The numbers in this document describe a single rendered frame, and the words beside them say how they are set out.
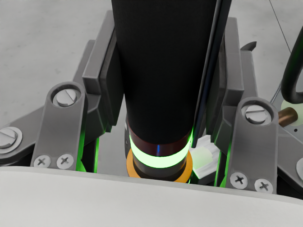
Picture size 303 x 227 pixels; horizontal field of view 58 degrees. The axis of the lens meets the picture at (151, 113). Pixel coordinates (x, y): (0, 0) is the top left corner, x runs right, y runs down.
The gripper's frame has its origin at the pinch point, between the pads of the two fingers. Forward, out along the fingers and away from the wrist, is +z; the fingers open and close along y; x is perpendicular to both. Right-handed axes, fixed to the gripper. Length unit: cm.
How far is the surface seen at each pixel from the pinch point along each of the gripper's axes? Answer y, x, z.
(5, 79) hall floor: -148, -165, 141
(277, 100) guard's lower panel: 71, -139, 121
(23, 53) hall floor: -146, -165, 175
